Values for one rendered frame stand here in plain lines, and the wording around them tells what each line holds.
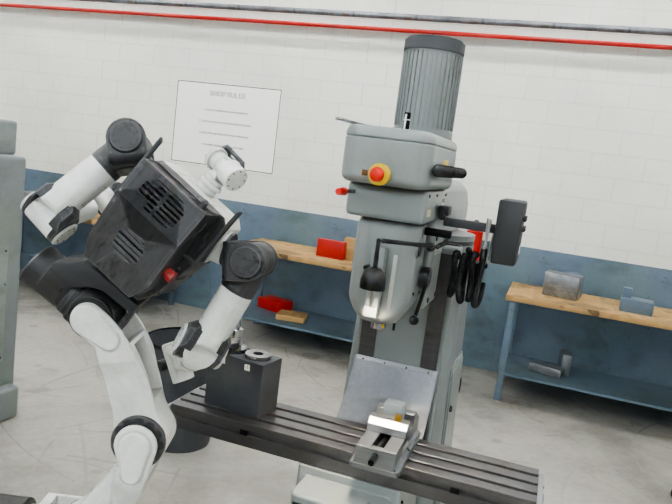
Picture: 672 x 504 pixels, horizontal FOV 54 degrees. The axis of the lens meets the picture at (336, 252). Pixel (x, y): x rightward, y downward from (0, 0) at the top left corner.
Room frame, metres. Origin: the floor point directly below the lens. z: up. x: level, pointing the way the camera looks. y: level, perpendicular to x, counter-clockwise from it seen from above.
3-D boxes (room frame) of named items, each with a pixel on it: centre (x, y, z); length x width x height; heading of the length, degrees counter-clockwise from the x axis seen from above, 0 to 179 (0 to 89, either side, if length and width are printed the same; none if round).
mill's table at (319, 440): (2.04, -0.12, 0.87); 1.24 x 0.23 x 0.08; 72
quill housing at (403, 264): (2.03, -0.16, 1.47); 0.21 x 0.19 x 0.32; 72
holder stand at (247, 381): (2.16, 0.26, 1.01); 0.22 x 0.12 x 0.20; 64
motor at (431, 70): (2.26, -0.24, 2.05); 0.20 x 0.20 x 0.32
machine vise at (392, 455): (1.97, -0.24, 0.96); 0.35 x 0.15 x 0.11; 163
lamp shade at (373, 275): (1.81, -0.11, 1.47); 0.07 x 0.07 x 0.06
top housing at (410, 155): (2.04, -0.17, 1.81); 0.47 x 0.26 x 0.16; 162
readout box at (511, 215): (2.21, -0.57, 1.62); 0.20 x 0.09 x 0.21; 162
